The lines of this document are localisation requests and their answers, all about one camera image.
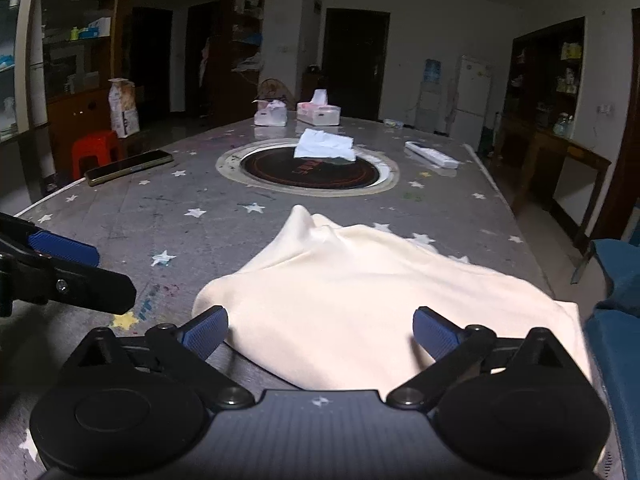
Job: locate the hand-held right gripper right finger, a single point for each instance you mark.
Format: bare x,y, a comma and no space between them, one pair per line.
435,332

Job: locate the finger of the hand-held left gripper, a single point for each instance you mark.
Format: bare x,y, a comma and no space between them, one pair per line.
90,290
65,249

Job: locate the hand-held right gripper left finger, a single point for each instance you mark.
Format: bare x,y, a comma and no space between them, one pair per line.
205,332

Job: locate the cream garment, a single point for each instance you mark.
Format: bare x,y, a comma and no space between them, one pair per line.
350,280

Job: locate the grey star-print tablecloth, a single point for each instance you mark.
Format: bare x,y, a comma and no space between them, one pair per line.
200,240

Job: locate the black smartphone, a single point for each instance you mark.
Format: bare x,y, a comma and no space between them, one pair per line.
127,167

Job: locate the red plastic stool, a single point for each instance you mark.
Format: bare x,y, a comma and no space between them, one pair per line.
95,142

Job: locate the printed paper bag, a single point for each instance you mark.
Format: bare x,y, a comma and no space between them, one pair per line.
124,110

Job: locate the white remote control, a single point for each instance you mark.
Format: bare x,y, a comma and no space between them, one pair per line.
432,155

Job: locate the blue sofa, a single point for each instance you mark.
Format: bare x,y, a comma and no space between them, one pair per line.
620,360

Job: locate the large wooden storage shelf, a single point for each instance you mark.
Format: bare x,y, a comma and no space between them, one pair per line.
75,60

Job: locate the round black induction cooktop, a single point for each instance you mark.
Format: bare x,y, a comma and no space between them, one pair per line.
310,175

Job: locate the small plastic packet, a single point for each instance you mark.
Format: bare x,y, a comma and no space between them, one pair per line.
392,123

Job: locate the white tissue paper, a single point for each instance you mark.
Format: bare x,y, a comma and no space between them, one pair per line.
325,145

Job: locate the water dispenser with blue bottle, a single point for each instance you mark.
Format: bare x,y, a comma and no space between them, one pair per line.
429,100

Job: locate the wooden side table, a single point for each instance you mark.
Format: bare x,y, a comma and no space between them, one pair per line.
585,152

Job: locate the white refrigerator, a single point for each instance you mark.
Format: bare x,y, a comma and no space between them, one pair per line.
470,95

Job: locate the glass jar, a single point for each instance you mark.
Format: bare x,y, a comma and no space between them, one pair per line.
564,125

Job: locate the pink tissue box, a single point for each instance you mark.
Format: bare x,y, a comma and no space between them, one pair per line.
320,115

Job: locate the electric fan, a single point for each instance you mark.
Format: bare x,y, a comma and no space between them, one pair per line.
274,89

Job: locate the narrow wooden shelf unit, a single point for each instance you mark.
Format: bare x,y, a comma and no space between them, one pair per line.
245,35

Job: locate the dark wooden door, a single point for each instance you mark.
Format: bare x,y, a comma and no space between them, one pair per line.
355,60

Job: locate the dark wooden display cabinet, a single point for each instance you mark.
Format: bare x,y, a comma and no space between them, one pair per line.
545,60

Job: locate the wooden door frame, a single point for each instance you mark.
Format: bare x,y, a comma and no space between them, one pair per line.
627,185

